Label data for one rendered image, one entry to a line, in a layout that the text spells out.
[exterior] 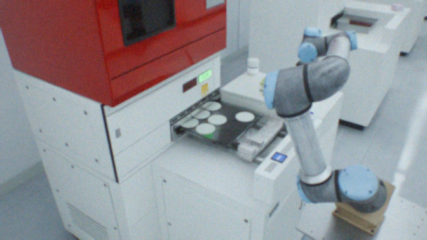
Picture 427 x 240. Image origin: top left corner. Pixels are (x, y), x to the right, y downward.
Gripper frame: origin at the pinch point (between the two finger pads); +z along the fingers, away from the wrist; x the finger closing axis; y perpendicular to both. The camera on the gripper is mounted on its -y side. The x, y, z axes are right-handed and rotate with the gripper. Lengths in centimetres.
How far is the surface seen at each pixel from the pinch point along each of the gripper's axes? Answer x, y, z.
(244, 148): 21.8, 20.1, 19.0
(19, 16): 65, 106, -42
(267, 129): -2.4, 20.0, 21.8
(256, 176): 40.3, 3.8, 15.6
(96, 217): 66, 85, 65
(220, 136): 19.1, 35.6, 19.8
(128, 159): 59, 59, 18
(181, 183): 46, 39, 32
